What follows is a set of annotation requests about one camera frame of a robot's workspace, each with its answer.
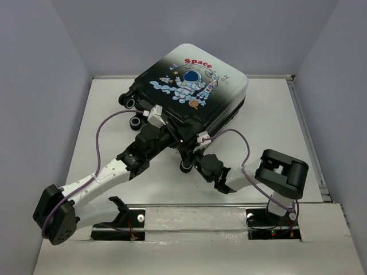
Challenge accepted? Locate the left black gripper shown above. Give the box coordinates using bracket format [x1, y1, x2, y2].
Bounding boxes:
[147, 117, 198, 162]

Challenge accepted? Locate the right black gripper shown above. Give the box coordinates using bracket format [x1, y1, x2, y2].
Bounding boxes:
[177, 143, 212, 183]

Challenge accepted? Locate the black suitcase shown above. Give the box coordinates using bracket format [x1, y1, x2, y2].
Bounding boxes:
[118, 44, 248, 173]

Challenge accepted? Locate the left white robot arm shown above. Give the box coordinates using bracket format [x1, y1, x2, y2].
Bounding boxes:
[33, 119, 182, 245]

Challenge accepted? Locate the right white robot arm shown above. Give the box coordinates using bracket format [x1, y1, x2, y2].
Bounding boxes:
[178, 149, 309, 225]

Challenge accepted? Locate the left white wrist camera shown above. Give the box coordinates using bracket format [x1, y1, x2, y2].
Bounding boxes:
[143, 104, 166, 128]

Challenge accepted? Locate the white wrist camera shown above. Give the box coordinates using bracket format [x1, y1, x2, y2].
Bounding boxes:
[193, 131, 212, 153]
[143, 104, 166, 128]

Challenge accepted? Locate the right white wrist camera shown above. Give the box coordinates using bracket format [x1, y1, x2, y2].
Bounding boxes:
[193, 131, 212, 153]

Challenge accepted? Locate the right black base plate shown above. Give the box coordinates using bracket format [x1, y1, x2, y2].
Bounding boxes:
[246, 208, 302, 240]

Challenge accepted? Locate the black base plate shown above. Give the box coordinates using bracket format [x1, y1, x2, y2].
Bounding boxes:
[91, 208, 146, 241]
[246, 208, 302, 240]

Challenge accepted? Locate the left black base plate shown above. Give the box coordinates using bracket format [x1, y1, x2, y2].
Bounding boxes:
[91, 208, 146, 241]

